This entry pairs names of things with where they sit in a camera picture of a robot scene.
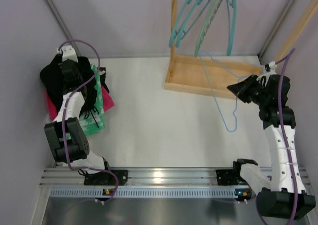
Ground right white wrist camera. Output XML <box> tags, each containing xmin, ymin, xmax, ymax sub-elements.
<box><xmin>257</xmin><ymin>61</ymin><xmax>277</xmax><ymax>86</ymax></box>

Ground black white garment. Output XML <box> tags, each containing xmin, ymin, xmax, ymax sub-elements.
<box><xmin>99</xmin><ymin>67</ymin><xmax>110</xmax><ymax>93</ymax></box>

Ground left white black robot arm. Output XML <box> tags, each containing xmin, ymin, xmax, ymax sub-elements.
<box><xmin>44</xmin><ymin>59</ymin><xmax>113</xmax><ymax>180</ymax></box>

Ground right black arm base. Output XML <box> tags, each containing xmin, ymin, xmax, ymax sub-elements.
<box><xmin>216</xmin><ymin>169</ymin><xmax>244</xmax><ymax>186</ymax></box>

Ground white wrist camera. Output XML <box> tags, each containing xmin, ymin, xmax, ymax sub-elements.
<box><xmin>257</xmin><ymin>61</ymin><xmax>277</xmax><ymax>86</ymax></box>
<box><xmin>57</xmin><ymin>45</ymin><xmax>78</xmax><ymax>62</ymax></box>

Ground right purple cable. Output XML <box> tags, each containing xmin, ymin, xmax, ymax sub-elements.
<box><xmin>255</xmin><ymin>48</ymin><xmax>299</xmax><ymax>225</ymax></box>

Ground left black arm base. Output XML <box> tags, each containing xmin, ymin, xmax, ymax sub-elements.
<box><xmin>79</xmin><ymin>169</ymin><xmax>128</xmax><ymax>186</ymax></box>

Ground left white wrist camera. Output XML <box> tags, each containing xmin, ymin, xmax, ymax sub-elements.
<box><xmin>57</xmin><ymin>45</ymin><xmax>78</xmax><ymax>62</ymax></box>

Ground wooden clothes rack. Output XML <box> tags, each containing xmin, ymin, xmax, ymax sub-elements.
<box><xmin>164</xmin><ymin>0</ymin><xmax>318</xmax><ymax>100</ymax></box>

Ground right teal plastic hanger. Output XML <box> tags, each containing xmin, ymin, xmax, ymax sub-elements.
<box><xmin>226</xmin><ymin>0</ymin><xmax>237</xmax><ymax>56</ymax></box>

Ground pink garment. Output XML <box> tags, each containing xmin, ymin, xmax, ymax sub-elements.
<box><xmin>44</xmin><ymin>86</ymin><xmax>115</xmax><ymax>120</ymax></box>

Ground black trousers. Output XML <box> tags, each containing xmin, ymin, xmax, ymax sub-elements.
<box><xmin>40</xmin><ymin>55</ymin><xmax>97</xmax><ymax>122</ymax></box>

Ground green white tie-dye garment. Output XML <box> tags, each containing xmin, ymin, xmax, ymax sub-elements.
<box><xmin>79</xmin><ymin>70</ymin><xmax>106</xmax><ymax>136</ymax></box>

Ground grey corner wall profile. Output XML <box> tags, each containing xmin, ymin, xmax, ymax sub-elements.
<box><xmin>34</xmin><ymin>0</ymin><xmax>82</xmax><ymax>59</ymax></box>

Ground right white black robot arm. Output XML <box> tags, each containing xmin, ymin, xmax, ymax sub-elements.
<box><xmin>227</xmin><ymin>74</ymin><xmax>316</xmax><ymax>224</ymax></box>

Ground right grey wall profile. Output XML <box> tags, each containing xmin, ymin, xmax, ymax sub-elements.
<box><xmin>257</xmin><ymin>0</ymin><xmax>296</xmax><ymax>62</ymax></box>

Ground grey slotted cable duct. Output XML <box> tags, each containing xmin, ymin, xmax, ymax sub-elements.
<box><xmin>50</xmin><ymin>188</ymin><xmax>241</xmax><ymax>199</ymax></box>

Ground teal plastic hanger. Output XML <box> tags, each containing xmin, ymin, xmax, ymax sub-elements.
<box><xmin>169</xmin><ymin>0</ymin><xmax>193</xmax><ymax>49</ymax></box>
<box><xmin>226</xmin><ymin>0</ymin><xmax>237</xmax><ymax>56</ymax></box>
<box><xmin>175</xmin><ymin>0</ymin><xmax>211</xmax><ymax>48</ymax></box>

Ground light blue wire hanger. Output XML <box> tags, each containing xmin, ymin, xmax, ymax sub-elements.
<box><xmin>198</xmin><ymin>51</ymin><xmax>249</xmax><ymax>133</ymax></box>

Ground aluminium mounting rail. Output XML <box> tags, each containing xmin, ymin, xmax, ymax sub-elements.
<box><xmin>40</xmin><ymin>167</ymin><xmax>230</xmax><ymax>187</ymax></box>

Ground light green plastic hanger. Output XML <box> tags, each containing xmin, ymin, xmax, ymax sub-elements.
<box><xmin>194</xmin><ymin>0</ymin><xmax>223</xmax><ymax>57</ymax></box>

